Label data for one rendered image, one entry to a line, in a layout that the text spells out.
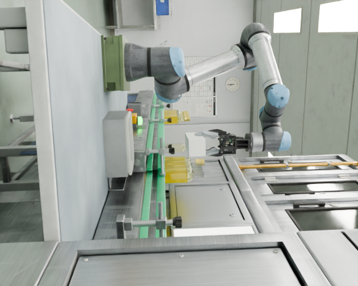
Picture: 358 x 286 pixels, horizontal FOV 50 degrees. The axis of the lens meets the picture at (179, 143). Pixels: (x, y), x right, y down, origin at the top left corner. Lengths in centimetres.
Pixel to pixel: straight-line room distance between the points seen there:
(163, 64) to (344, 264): 101
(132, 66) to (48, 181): 78
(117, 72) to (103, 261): 86
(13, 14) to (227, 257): 64
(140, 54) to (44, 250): 91
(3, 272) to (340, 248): 62
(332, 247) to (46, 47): 68
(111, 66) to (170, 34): 608
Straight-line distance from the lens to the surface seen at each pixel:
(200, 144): 138
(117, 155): 143
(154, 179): 162
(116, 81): 147
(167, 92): 161
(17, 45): 87
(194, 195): 187
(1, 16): 89
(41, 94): 81
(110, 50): 148
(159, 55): 151
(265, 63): 156
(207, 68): 168
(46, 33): 82
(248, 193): 191
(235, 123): 786
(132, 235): 116
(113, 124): 140
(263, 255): 78
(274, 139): 149
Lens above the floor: 98
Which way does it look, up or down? 2 degrees up
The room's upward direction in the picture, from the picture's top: 88 degrees clockwise
